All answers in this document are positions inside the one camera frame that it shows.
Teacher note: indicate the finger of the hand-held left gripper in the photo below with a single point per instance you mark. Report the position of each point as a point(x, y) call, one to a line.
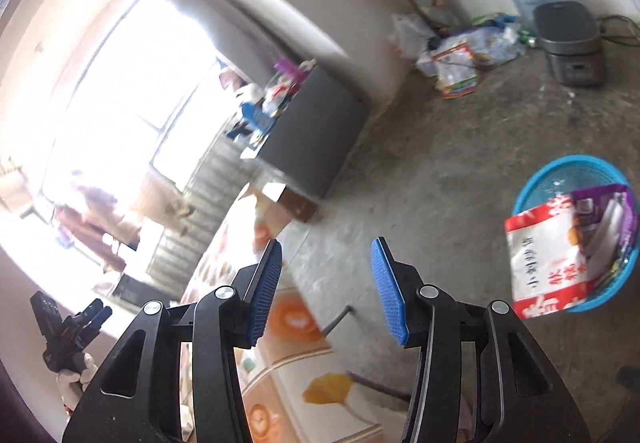
point(91, 312)
point(100, 320)

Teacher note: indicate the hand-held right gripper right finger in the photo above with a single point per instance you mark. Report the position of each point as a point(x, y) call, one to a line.
point(387, 293)

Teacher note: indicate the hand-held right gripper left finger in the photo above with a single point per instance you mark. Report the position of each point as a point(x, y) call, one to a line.
point(265, 293)

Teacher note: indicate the snack packet with cake picture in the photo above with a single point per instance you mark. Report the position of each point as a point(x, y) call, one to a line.
point(540, 268)

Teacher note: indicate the blue plastic basket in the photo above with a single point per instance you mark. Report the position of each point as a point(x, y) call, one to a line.
point(560, 178)

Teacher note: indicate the purple snack bag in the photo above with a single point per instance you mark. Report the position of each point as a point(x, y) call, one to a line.
point(595, 205)

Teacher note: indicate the person's left hand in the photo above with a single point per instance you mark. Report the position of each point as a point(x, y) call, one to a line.
point(75, 378)

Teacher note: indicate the dark low cabinet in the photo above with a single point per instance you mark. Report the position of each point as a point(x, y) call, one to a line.
point(145, 290)

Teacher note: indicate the grey metal table leg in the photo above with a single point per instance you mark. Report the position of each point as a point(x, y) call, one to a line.
point(335, 320)

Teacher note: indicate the pinkish brown hanging garment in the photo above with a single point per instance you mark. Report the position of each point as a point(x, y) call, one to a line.
point(85, 238)

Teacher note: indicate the patterned tablecloth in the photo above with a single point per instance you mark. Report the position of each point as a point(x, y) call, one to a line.
point(290, 373)

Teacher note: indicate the beige puffer jacket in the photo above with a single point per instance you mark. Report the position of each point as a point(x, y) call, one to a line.
point(105, 208)

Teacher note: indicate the metal balcony railing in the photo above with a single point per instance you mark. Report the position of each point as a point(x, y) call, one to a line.
point(210, 183)

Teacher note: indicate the beige hanging pants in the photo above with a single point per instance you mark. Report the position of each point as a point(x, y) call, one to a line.
point(167, 203)

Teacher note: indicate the grey cabinet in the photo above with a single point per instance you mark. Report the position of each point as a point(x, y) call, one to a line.
point(310, 128)

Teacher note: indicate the blue detergent bottle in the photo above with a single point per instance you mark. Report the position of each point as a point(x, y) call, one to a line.
point(252, 117)

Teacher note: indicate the pink garment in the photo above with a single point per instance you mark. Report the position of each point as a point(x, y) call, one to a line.
point(230, 79)

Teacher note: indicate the purple cup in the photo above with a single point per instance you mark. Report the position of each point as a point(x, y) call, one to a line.
point(286, 68)

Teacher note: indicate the pile of plastic packets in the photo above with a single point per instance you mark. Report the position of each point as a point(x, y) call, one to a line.
point(457, 68)

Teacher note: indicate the white plastic bag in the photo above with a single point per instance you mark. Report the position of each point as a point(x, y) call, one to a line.
point(407, 35)

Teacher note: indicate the grey rice cooker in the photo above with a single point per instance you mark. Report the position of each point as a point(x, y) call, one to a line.
point(570, 38)

